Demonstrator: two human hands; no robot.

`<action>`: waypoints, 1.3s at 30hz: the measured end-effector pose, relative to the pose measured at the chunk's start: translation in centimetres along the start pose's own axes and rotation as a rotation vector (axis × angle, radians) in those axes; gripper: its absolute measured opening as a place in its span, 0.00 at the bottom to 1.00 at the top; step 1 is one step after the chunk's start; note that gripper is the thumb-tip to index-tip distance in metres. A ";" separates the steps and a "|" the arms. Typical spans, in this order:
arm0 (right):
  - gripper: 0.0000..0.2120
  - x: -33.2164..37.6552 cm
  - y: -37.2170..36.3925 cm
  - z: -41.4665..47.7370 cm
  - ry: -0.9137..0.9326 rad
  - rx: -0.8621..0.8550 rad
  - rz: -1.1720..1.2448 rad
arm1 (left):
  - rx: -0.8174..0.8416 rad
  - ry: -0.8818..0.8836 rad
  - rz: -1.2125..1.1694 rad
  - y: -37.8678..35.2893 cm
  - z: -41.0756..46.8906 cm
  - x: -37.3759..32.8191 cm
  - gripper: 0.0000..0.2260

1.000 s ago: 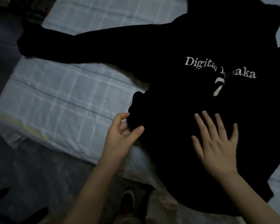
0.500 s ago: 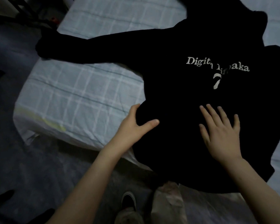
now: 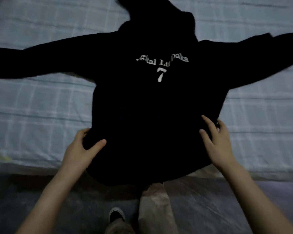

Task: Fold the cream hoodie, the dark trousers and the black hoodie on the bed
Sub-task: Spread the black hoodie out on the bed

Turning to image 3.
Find person's left hand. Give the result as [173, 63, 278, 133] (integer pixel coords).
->
[59, 128, 107, 179]

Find person's right forearm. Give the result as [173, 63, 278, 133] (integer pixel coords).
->
[219, 163, 293, 234]

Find black hoodie with white lettering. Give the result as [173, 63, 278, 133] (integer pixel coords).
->
[0, 0, 293, 187]

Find person's grey trousers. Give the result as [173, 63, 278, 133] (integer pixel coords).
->
[104, 182, 180, 234]

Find bed with blue plaid sheet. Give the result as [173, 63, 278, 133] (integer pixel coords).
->
[0, 0, 293, 182]

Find person's right hand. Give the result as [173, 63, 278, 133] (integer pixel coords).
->
[199, 115, 240, 171]

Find person's left forearm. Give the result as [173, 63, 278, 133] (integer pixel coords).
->
[16, 168, 83, 234]

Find black shoe with pink laces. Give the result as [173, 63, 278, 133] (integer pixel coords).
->
[108, 207, 126, 223]

